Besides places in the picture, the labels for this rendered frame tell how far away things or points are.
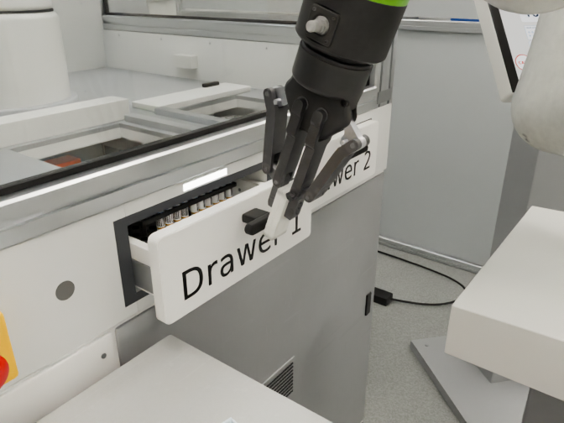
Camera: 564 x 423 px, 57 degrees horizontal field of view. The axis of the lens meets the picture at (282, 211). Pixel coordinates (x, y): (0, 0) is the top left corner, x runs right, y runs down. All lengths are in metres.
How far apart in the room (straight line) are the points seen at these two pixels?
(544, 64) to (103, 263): 0.60
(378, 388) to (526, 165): 0.81
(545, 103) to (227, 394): 0.54
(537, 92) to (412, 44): 1.57
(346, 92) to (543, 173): 1.03
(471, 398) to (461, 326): 1.10
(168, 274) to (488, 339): 0.37
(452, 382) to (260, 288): 1.04
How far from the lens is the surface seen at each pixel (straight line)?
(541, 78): 0.77
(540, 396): 0.82
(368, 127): 1.01
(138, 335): 0.69
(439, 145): 2.33
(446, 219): 2.41
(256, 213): 0.64
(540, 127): 0.77
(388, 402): 1.72
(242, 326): 0.85
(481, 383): 1.80
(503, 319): 0.63
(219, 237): 0.62
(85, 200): 0.58
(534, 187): 1.49
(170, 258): 0.57
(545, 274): 0.74
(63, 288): 0.59
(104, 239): 0.60
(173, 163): 0.64
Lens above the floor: 1.17
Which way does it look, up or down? 24 degrees down
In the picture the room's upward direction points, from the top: straight up
